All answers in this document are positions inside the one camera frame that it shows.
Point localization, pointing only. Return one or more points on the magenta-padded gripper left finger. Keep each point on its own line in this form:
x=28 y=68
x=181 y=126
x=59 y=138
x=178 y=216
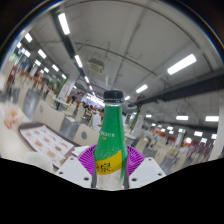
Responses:
x=71 y=171

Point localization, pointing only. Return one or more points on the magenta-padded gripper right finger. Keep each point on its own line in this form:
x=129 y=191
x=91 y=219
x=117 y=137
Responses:
x=146 y=170

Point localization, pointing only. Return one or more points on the green drink bottle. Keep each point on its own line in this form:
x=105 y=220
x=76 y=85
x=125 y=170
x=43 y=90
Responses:
x=110 y=140

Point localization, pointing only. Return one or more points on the white dotted mug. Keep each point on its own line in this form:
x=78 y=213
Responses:
x=38 y=160

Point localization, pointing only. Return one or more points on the dark food tray, paper liner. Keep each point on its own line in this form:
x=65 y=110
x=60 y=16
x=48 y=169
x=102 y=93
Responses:
x=43 y=141

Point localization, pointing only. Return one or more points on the person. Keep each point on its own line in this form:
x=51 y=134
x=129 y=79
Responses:
x=97 y=120

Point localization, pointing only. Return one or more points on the beige canteen chairs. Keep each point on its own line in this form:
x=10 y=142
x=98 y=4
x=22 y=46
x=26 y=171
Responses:
x=50 y=116

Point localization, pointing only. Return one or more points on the ceiling air conditioner unit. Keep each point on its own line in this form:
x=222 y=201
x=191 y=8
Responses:
x=96 y=65

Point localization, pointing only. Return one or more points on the ceiling lights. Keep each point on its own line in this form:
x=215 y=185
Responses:
x=181 y=64

